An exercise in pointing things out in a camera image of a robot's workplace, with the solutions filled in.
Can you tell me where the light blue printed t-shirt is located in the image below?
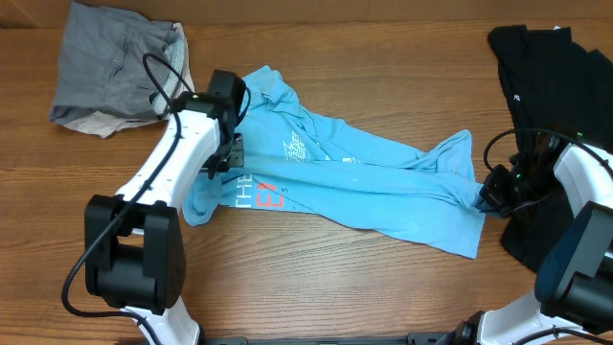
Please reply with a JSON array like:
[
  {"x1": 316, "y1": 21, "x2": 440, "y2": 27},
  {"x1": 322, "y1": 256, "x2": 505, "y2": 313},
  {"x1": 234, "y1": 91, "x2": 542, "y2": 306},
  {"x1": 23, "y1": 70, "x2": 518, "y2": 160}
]
[{"x1": 183, "y1": 66, "x2": 485, "y2": 259}]

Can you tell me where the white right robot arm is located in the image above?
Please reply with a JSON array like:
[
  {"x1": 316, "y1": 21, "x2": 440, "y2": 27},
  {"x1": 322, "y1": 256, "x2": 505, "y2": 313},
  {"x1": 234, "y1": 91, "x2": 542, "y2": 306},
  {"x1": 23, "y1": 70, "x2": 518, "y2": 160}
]
[{"x1": 440, "y1": 128, "x2": 612, "y2": 344}]

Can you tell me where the grey folded garment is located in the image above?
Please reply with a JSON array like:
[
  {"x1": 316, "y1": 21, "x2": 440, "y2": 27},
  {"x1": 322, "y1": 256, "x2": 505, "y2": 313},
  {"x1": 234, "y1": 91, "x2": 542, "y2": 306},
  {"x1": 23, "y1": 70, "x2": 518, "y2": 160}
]
[{"x1": 49, "y1": 2, "x2": 185, "y2": 124}]

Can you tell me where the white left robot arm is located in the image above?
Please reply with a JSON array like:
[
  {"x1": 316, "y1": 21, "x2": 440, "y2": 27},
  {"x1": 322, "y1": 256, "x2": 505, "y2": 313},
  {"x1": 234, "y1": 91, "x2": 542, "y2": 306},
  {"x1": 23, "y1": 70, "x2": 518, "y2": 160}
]
[{"x1": 84, "y1": 90, "x2": 251, "y2": 344}]

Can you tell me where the black garment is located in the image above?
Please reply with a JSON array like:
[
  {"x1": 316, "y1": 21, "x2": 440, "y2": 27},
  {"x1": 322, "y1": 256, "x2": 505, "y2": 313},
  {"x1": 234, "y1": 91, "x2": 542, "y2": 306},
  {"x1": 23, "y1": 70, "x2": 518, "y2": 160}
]
[{"x1": 488, "y1": 25, "x2": 612, "y2": 271}]

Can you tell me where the beige folded garment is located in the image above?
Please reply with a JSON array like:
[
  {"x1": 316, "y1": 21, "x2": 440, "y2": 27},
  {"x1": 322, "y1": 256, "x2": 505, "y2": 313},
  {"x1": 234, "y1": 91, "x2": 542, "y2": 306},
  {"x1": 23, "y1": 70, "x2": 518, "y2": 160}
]
[{"x1": 64, "y1": 23, "x2": 195, "y2": 139}]

